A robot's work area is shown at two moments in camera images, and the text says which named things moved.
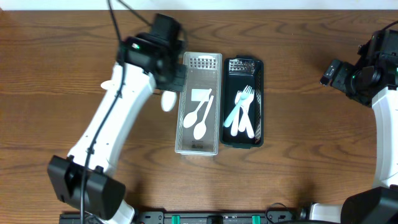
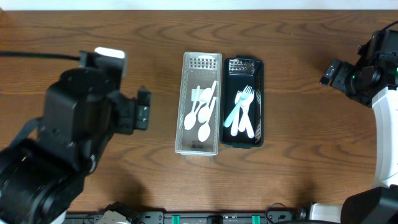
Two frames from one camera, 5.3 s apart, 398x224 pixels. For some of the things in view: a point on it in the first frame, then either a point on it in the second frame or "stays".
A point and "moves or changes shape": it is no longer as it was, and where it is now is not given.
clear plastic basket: [198, 119] stays
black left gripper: [178, 79] → [142, 109]
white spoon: [168, 99] → [205, 112]
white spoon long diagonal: [190, 119] → [206, 94]
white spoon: [200, 129] moves or changes shape
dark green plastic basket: [237, 73] stays
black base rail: [196, 217] stays
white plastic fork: [235, 127] stays
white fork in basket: [242, 121] stays
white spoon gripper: [108, 84] moves or changes shape
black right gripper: [339, 80] stays
